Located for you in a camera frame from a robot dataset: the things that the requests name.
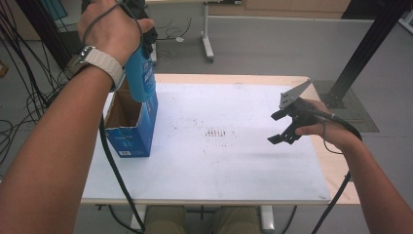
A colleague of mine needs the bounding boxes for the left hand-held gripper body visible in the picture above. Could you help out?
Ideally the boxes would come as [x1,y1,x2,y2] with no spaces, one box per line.
[124,0,151,20]

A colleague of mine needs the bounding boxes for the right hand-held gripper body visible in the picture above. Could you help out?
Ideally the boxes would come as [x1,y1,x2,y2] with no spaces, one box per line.
[279,79,326,130]

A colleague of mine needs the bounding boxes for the blue detergent bottle white cap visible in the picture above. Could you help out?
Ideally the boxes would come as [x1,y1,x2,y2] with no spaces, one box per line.
[125,42,158,103]

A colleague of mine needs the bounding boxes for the blue cardboard box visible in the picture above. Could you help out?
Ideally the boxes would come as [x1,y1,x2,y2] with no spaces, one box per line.
[104,79,160,159]

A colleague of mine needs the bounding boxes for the person's left hand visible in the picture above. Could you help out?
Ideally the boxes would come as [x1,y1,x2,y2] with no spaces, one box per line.
[77,0,156,66]

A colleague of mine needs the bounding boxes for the person's right hand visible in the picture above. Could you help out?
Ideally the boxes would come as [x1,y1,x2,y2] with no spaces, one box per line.
[294,98,357,152]

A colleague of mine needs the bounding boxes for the dark floor mat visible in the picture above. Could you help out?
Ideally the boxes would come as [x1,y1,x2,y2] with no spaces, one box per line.
[313,80,380,134]

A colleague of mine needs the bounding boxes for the light wooden table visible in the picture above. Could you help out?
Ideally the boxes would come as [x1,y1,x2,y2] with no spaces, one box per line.
[81,73,361,233]

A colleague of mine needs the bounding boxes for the white desk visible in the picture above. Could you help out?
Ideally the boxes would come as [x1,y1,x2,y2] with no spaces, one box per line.
[145,0,226,65]

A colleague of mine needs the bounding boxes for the white table mat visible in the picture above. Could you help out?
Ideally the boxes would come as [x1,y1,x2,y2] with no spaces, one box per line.
[81,82,331,203]

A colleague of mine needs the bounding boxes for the black metal stand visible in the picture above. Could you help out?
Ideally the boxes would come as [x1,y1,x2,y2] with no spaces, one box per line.
[14,0,84,70]

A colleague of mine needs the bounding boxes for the wooden cabinets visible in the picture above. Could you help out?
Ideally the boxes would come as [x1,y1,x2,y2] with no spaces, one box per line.
[207,0,353,20]

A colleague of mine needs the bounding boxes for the person's olive trousers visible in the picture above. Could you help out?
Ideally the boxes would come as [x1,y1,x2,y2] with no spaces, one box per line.
[144,205,261,234]

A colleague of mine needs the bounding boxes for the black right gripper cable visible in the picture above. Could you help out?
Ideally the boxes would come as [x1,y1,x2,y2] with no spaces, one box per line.
[311,109,363,234]

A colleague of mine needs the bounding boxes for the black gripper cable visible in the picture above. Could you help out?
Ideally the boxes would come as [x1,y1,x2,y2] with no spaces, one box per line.
[311,109,363,234]
[98,115,146,234]

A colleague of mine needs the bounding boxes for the wristwatch with beige strap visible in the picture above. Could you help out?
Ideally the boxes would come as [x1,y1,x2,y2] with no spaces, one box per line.
[62,45,127,94]

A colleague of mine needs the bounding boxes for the black diagonal metal post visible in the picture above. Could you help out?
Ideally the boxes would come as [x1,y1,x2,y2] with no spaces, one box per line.
[319,0,413,110]

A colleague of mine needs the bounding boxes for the tangle of black cables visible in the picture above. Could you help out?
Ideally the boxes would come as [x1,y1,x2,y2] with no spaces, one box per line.
[0,0,193,165]

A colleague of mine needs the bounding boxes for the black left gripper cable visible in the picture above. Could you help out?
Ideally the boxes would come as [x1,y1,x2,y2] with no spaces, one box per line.
[98,115,146,234]

